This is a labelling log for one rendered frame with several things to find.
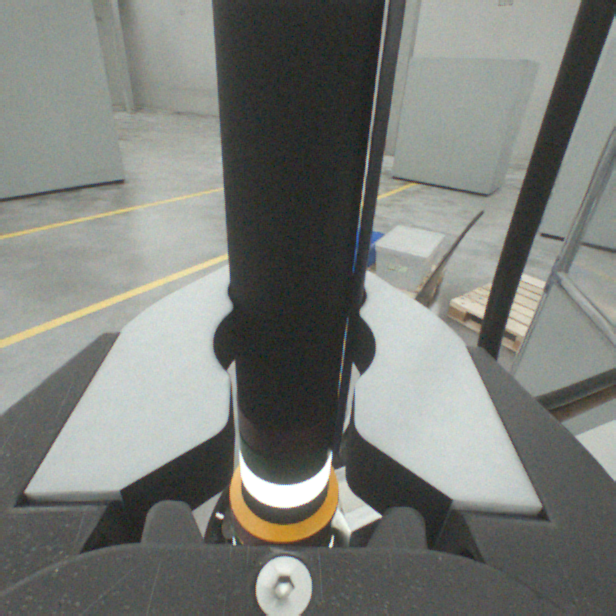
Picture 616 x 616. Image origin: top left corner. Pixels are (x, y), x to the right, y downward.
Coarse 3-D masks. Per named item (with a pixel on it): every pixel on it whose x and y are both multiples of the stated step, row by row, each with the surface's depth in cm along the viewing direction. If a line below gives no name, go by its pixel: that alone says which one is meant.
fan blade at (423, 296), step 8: (480, 216) 36; (472, 224) 36; (464, 232) 37; (456, 240) 37; (448, 256) 37; (440, 264) 36; (432, 272) 37; (440, 272) 42; (432, 280) 38; (424, 288) 36; (432, 288) 45; (416, 296) 36; (424, 296) 40; (424, 304) 45
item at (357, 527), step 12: (348, 516) 17; (360, 516) 17; (372, 516) 17; (336, 528) 18; (348, 528) 17; (360, 528) 17; (372, 528) 17; (336, 540) 18; (348, 540) 17; (360, 540) 17
